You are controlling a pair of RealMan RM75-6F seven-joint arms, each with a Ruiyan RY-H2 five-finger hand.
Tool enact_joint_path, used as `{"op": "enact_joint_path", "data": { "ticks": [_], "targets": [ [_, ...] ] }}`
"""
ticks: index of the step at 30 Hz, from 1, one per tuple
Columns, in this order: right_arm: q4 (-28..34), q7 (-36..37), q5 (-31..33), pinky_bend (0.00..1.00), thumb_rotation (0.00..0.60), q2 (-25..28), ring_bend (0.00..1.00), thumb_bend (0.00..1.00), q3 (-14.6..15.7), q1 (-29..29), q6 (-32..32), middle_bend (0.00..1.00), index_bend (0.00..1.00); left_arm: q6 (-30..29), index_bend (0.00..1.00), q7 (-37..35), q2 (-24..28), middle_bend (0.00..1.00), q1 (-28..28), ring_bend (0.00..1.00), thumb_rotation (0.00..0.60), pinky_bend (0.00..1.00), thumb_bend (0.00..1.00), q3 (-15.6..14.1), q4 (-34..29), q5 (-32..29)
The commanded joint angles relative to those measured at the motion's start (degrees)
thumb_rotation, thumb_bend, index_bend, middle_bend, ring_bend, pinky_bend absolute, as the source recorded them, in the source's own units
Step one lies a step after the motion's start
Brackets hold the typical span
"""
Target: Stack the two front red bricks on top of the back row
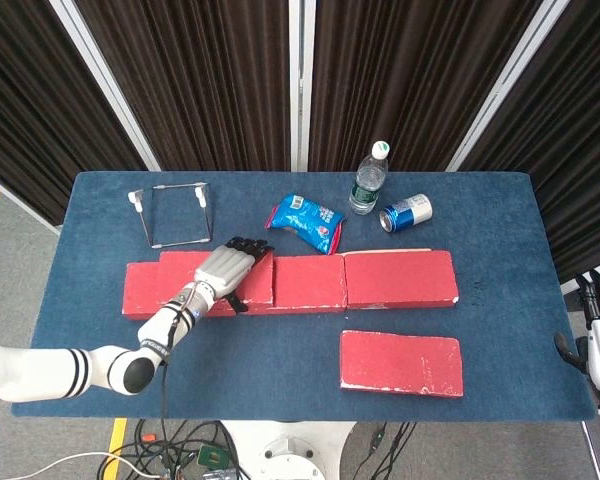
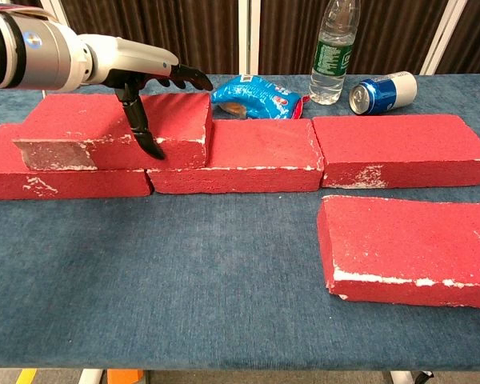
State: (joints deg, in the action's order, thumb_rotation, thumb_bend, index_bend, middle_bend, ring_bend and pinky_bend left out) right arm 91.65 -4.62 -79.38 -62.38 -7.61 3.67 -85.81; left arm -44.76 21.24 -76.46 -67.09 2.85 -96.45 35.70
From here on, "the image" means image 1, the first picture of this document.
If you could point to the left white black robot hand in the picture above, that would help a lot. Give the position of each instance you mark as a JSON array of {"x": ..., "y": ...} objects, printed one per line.
[{"x": 225, "y": 270}]

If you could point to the red brick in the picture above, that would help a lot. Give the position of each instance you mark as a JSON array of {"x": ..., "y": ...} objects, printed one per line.
[
  {"x": 177, "y": 275},
  {"x": 400, "y": 365},
  {"x": 140, "y": 290},
  {"x": 400, "y": 280},
  {"x": 310, "y": 285}
]

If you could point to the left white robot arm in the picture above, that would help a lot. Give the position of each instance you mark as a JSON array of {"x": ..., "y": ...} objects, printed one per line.
[{"x": 40, "y": 372}]

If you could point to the blue snack bag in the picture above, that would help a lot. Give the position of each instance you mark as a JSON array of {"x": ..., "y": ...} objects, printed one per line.
[{"x": 305, "y": 220}]

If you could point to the blue table cloth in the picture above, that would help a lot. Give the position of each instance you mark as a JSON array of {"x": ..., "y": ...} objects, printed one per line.
[{"x": 280, "y": 365}]

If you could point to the clear plastic water bottle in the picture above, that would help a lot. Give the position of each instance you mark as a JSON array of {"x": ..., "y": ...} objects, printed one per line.
[{"x": 367, "y": 185}]

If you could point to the orange plastic connector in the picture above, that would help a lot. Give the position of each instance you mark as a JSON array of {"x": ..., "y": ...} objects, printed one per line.
[{"x": 149, "y": 437}]

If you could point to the green circuit board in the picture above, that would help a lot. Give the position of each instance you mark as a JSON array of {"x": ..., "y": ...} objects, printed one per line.
[{"x": 212, "y": 456}]

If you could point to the blue and white can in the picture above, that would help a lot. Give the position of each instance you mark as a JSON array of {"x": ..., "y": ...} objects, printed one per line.
[{"x": 407, "y": 212}]

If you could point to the dark brown pleated curtain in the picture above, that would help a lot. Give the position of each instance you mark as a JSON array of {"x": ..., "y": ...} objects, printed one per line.
[
  {"x": 405, "y": 75},
  {"x": 580, "y": 125},
  {"x": 190, "y": 75},
  {"x": 30, "y": 100}
]

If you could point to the white partition base rail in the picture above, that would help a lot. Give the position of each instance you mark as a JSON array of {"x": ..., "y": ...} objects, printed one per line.
[
  {"x": 567, "y": 286},
  {"x": 20, "y": 202}
]

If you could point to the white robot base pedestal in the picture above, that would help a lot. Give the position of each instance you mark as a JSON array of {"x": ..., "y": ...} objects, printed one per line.
[{"x": 290, "y": 450}]

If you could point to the white partition frame post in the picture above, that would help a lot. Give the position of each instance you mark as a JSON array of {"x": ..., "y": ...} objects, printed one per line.
[
  {"x": 505, "y": 85},
  {"x": 301, "y": 85},
  {"x": 107, "y": 85}
]

